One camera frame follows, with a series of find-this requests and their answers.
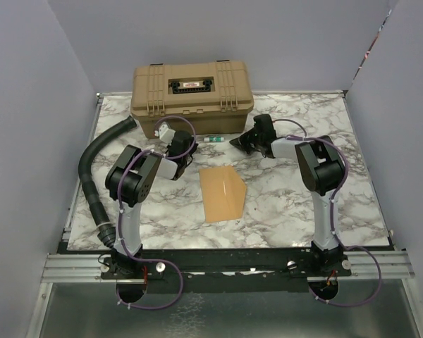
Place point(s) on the tan plastic toolbox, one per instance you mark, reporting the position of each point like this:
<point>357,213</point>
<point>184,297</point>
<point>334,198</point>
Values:
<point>215,97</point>

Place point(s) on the aluminium extrusion frame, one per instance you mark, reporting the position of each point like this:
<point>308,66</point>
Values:
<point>236,220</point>

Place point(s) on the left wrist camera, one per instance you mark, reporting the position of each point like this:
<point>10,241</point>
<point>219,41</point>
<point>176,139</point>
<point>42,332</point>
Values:
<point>165,133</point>

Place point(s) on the white green glue stick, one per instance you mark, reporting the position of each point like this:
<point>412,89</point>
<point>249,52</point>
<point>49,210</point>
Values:
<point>214,139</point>

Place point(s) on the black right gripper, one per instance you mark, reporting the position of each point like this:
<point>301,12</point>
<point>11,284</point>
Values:
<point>241,141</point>

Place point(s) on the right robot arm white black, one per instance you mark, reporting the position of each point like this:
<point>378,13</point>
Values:
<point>323,173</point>

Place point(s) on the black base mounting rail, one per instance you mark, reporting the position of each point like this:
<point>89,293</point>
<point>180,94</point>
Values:
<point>168,271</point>

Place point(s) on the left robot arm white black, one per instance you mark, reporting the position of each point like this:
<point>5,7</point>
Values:
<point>129,182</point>

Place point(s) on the brown paper envelope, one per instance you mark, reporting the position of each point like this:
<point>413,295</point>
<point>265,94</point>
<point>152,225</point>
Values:
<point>223,193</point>

